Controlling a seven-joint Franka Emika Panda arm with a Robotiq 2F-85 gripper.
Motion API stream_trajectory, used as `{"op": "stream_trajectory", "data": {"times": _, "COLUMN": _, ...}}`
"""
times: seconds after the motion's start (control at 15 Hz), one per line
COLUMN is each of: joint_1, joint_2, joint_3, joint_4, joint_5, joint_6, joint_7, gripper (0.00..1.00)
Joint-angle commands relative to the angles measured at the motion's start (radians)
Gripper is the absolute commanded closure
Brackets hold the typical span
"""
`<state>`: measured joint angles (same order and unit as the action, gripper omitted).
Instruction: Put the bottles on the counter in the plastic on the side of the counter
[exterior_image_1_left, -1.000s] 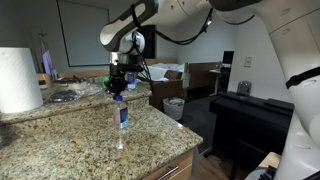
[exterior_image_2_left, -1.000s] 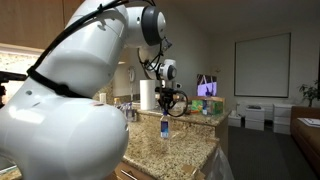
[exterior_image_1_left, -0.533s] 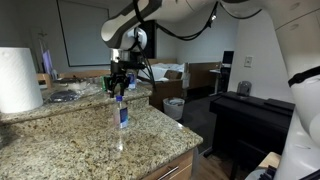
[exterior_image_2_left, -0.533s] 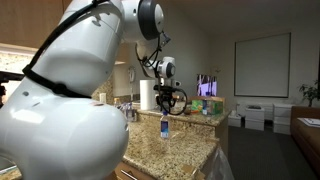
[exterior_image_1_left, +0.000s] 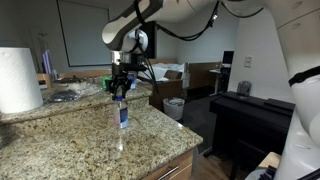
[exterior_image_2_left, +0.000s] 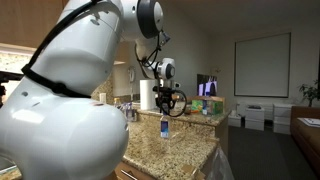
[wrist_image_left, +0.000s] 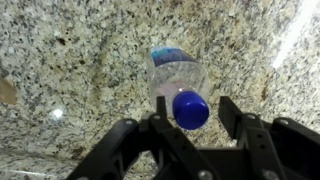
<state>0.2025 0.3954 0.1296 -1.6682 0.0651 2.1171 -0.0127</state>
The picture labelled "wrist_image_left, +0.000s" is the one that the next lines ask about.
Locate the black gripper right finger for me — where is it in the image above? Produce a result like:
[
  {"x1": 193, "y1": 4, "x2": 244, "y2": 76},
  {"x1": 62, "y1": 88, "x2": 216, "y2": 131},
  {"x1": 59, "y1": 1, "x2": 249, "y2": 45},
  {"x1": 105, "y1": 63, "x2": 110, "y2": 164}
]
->
[{"x1": 218, "y1": 95, "x2": 320, "y2": 180}]

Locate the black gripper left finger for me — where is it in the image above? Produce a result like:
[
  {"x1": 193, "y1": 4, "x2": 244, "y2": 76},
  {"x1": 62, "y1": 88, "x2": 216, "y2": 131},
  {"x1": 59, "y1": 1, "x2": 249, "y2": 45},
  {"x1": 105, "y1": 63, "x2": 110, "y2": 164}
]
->
[{"x1": 66, "y1": 95, "x2": 222, "y2": 180}]

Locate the clear water bottle blue cap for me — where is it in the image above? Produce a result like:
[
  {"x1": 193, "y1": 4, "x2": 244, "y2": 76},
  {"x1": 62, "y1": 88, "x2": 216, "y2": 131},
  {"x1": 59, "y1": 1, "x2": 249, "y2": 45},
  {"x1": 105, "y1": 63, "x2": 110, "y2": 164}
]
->
[{"x1": 145, "y1": 45, "x2": 211, "y2": 131}]

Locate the brown tape piece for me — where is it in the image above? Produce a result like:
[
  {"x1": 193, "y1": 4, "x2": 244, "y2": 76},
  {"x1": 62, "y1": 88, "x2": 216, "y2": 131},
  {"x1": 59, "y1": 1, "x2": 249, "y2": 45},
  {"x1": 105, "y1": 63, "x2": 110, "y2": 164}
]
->
[{"x1": 0, "y1": 77, "x2": 18, "y2": 105}]

